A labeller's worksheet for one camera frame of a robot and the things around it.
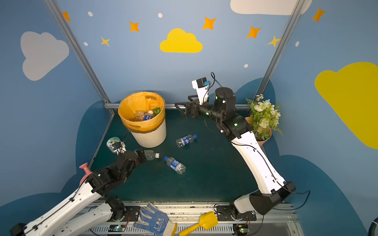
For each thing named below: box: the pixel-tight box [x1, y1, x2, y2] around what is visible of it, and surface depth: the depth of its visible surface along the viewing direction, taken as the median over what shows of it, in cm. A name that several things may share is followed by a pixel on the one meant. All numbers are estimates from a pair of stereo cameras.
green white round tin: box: [106, 136, 122, 153], surface depth 95 cm
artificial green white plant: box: [246, 93, 284, 142], surface depth 84 cm
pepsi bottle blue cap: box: [175, 134, 199, 148], surface depth 101 cm
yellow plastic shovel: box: [178, 210, 219, 236], surface depth 73 cm
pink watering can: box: [78, 162, 93, 182], surface depth 81 cm
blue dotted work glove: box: [133, 203, 178, 236], surface depth 73 cm
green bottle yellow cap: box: [152, 107, 162, 117], surface depth 97 cm
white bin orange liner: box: [117, 91, 167, 148], surface depth 92 cm
